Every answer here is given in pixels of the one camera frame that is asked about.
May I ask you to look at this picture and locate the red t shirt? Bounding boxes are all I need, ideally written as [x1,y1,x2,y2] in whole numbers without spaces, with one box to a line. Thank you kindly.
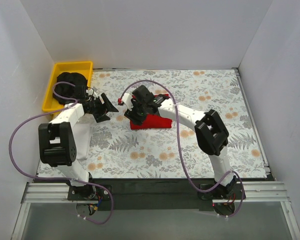
[130,93,173,130]

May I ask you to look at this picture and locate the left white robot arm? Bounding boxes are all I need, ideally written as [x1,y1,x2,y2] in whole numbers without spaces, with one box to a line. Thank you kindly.
[38,81,118,200]

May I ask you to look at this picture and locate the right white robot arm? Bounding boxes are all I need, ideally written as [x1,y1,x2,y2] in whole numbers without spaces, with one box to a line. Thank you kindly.
[118,85,238,199]

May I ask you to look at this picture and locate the white folded t shirt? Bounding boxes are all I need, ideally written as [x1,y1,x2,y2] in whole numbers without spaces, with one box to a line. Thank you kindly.
[38,122,91,167]

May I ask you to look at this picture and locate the black crumpled t shirt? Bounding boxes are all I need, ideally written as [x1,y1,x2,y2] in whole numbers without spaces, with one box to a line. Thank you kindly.
[53,72,88,105]

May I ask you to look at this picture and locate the floral patterned table mat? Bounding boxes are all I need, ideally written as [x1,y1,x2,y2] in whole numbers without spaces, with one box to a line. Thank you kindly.
[36,68,268,179]

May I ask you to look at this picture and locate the yellow plastic bin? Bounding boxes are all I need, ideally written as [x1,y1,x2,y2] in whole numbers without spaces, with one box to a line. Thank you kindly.
[42,61,93,112]

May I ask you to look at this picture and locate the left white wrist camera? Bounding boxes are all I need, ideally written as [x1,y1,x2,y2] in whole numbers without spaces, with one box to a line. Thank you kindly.
[88,89,99,100]

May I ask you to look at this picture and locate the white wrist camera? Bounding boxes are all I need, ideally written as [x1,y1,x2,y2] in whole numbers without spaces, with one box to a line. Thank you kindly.
[118,93,134,111]
[88,89,99,100]

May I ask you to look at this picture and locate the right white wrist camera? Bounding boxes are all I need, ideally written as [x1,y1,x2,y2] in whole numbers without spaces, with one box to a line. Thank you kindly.
[118,93,134,111]

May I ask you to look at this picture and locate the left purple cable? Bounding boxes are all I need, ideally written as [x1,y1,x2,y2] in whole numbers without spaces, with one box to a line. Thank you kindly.
[9,81,115,225]

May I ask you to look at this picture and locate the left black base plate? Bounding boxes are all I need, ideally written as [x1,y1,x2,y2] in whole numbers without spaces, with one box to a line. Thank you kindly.
[67,184,112,201]

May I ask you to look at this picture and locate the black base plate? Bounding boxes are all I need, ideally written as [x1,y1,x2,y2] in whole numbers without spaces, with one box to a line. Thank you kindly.
[67,184,112,201]
[197,183,246,200]

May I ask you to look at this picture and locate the aluminium frame rail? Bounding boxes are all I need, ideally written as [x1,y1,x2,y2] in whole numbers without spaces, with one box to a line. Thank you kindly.
[22,179,290,203]

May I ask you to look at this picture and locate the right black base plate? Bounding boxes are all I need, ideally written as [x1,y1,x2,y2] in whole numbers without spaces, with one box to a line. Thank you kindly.
[197,183,246,200]

